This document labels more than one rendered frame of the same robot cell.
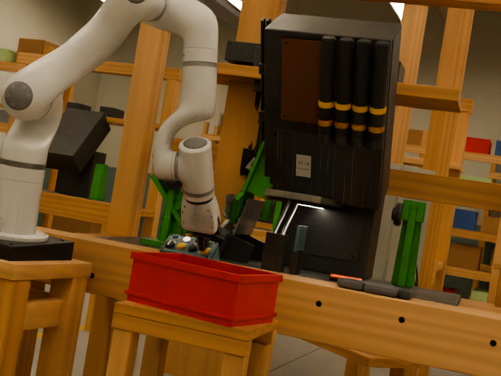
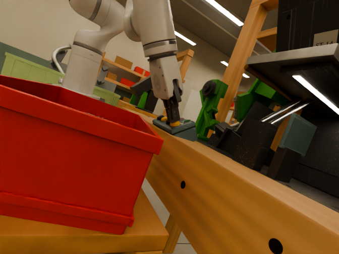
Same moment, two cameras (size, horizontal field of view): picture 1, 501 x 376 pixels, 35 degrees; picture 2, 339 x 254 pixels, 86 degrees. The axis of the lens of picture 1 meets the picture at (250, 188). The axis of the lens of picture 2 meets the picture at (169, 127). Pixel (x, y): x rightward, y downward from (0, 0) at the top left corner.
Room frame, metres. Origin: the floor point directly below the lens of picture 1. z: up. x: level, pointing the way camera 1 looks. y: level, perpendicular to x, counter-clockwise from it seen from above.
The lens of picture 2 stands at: (1.82, -0.25, 0.95)
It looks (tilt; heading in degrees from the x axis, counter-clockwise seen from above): 3 degrees down; 44
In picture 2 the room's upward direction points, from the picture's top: 21 degrees clockwise
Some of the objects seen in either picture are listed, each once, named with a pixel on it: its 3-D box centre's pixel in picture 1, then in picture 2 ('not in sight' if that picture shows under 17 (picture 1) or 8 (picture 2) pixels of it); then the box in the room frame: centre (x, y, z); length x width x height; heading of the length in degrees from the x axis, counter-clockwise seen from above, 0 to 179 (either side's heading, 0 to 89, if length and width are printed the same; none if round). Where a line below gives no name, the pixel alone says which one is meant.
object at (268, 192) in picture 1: (308, 201); (325, 97); (2.35, -0.18, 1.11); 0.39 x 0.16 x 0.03; 163
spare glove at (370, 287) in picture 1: (375, 287); not in sight; (2.10, -0.37, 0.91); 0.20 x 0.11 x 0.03; 74
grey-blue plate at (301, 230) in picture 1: (298, 249); (292, 150); (2.29, -0.17, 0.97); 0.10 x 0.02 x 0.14; 163
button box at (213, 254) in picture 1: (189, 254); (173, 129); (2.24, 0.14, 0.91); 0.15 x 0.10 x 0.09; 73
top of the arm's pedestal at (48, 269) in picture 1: (7, 259); not in sight; (2.08, 0.60, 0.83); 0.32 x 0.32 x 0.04; 66
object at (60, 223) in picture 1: (86, 231); not in sight; (11.59, 2.28, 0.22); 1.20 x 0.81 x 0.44; 162
